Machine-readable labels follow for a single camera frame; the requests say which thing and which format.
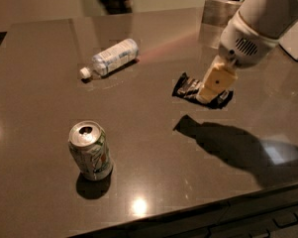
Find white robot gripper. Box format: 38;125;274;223
196;13;278;104

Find black rxbar chocolate wrapper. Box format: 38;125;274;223
172;72;234;109

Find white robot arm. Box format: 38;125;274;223
197;0;298;104

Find steel snack dispenser base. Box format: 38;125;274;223
199;0;241;49

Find clear plastic water bottle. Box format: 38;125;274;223
79;39;139;79

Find green white soda can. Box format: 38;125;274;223
68;121;113;181

